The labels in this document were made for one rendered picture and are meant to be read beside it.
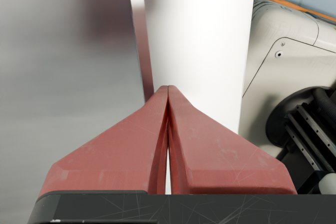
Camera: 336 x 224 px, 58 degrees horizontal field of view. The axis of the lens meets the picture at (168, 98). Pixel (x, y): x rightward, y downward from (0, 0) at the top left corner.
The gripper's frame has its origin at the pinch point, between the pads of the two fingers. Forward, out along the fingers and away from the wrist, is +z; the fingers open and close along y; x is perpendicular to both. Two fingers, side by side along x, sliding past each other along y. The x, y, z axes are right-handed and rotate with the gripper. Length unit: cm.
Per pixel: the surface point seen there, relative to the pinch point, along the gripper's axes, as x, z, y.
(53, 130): 3.2, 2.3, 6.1
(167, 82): 0.9, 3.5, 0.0
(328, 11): 33, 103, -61
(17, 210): 9.6, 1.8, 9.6
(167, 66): 0.0, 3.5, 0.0
